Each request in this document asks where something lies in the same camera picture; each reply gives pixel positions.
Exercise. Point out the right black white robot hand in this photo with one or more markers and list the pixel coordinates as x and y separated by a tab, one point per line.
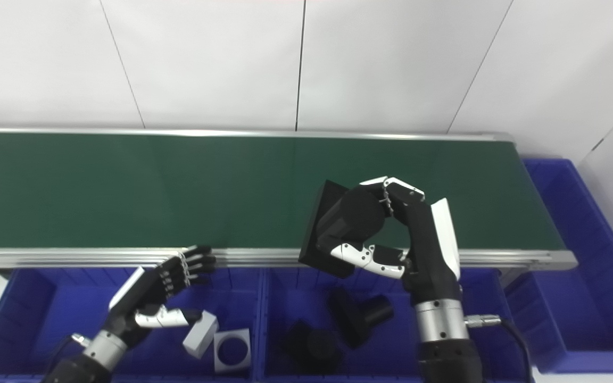
429	244

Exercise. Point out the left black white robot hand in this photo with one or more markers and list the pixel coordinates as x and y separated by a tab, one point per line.
147	292

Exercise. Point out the black cylinder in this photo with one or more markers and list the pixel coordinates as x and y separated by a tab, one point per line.
312	348
354	316
349	218

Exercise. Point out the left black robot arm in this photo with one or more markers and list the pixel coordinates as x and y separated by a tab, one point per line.
85	361

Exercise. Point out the white rectangular block part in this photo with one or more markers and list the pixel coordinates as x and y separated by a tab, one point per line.
199	335

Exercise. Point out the green conveyor belt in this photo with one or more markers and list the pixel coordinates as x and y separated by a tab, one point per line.
152	191
72	258

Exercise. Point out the blue plastic bin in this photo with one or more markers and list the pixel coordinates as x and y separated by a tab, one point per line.
583	298
51	314
477	319

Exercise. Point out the aluminium conveyor leg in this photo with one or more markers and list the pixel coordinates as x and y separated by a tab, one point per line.
514	276

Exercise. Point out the white square part with hole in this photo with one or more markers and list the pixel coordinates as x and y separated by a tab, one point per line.
220	361

